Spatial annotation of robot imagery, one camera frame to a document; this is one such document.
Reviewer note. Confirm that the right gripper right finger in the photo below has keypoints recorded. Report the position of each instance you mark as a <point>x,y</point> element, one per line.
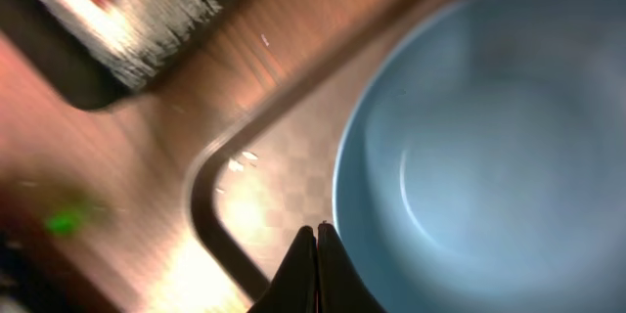
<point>340,289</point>

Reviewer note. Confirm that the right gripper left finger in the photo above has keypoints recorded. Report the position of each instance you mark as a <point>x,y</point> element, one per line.
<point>293,288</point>

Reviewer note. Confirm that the dark blue plate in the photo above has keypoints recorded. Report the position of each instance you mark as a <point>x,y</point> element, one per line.
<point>483,169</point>

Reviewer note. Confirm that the pile of white rice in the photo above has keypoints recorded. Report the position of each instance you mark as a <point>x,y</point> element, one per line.
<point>133,38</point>

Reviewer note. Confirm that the black waste tray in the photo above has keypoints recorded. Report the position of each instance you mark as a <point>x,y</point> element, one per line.
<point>67,65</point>

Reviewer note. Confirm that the brown serving tray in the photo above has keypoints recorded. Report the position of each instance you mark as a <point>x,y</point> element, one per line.
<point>253,190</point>

